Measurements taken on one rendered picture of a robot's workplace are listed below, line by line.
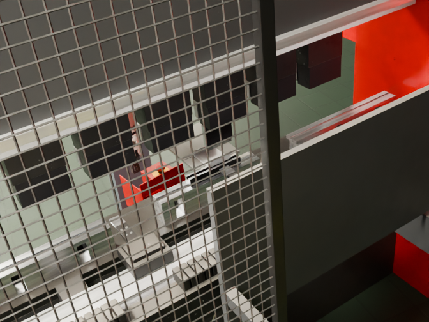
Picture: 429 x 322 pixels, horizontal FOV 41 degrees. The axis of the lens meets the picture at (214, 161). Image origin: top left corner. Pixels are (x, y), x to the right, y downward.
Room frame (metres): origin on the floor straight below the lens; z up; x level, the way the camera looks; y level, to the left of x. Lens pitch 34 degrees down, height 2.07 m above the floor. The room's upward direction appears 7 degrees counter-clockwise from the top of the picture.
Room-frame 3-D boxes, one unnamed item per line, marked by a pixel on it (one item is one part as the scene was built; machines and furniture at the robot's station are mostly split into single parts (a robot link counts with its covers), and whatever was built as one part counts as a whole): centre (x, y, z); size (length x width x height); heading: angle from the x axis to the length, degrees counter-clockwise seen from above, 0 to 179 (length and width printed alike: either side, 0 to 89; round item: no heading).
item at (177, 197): (1.56, 0.03, 0.92); 0.39 x 0.06 x 0.10; 119
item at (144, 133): (1.50, 0.13, 1.24); 0.15 x 0.09 x 0.17; 119
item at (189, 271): (1.14, -0.03, 1.02); 0.37 x 0.06 x 0.04; 119
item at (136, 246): (1.24, 0.26, 1.01); 0.26 x 0.12 x 0.05; 29
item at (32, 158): (1.31, 0.48, 1.24); 0.15 x 0.09 x 0.17; 119
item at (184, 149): (1.72, 0.05, 1.00); 0.26 x 0.18 x 0.01; 29
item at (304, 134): (1.85, -0.50, 0.92); 0.50 x 0.06 x 0.10; 119
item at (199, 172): (1.57, 0.01, 0.98); 0.20 x 0.03 x 0.03; 119
